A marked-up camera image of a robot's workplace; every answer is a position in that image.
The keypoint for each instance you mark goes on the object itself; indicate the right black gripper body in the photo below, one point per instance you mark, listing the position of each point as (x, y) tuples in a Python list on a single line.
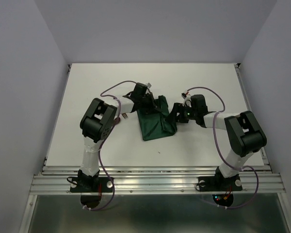
[(185, 113)]

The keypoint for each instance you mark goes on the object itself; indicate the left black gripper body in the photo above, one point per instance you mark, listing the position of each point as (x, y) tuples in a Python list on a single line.
[(147, 103)]

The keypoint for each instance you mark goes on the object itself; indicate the dark green cloth napkin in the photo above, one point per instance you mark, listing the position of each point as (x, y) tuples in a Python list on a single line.
[(154, 126)]

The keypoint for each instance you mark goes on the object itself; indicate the brown wooden spoon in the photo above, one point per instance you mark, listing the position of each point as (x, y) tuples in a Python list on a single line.
[(117, 121)]

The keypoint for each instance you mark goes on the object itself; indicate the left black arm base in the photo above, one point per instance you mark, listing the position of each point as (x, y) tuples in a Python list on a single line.
[(90, 184)]

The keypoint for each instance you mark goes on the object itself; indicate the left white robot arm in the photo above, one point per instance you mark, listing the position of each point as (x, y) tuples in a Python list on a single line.
[(99, 121)]

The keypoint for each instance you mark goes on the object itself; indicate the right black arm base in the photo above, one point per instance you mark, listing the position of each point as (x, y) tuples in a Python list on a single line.
[(217, 183)]

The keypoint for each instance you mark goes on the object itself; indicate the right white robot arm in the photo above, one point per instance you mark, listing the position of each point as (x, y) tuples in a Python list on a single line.
[(245, 134)]

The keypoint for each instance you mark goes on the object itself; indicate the brown wooden fork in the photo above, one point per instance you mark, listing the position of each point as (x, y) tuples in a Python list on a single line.
[(125, 116)]

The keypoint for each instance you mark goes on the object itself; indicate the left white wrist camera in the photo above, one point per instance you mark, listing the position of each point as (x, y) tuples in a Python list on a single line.
[(149, 85)]

